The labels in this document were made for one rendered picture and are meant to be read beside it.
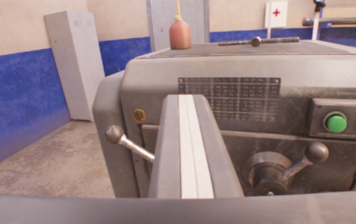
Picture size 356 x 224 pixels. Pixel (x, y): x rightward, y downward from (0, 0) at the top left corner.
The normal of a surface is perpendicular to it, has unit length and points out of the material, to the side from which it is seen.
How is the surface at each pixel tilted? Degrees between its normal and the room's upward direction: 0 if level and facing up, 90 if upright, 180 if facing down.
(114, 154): 90
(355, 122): 90
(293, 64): 45
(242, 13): 90
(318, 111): 90
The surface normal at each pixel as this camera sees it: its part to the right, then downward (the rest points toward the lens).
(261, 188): -0.29, 0.38
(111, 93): -0.27, -0.36
